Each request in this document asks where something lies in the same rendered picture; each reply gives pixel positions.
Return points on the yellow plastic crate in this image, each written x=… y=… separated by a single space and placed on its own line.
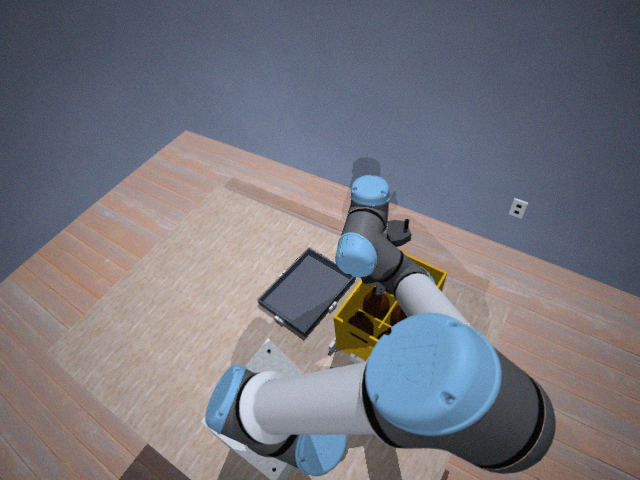
x=350 y=344

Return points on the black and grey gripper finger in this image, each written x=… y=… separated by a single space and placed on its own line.
x=380 y=289

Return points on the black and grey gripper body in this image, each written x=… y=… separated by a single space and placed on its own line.
x=398 y=234

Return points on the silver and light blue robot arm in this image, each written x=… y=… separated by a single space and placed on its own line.
x=432 y=376

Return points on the brown bottle with green label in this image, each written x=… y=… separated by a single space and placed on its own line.
x=375 y=305

